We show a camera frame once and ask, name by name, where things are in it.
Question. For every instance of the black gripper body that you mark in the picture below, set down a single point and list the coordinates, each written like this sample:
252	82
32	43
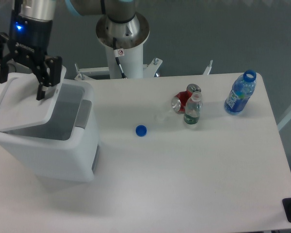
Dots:
28	39

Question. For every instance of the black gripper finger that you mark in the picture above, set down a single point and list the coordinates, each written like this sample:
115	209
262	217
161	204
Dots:
4	68
48	74

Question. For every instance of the white trash can lid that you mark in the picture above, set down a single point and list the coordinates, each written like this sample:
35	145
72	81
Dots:
19	107

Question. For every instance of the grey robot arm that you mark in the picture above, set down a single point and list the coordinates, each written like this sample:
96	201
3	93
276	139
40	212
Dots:
119	11

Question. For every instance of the white trash can body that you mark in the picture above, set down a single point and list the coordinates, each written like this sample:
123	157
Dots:
65	147

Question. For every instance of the blue bottle cap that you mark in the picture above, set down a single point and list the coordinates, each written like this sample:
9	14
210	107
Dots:
141	130

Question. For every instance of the crushed red soda can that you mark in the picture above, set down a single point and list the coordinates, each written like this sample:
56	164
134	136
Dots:
178	101

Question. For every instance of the clear green-label bottle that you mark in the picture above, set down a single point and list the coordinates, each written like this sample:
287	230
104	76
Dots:
193	108

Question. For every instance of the blue drink bottle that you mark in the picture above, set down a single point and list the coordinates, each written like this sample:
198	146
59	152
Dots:
241	91

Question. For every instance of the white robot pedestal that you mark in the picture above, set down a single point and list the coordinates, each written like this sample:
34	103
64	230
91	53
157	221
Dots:
123	43

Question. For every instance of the white metal base frame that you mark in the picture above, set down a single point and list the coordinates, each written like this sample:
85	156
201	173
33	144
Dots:
149	70

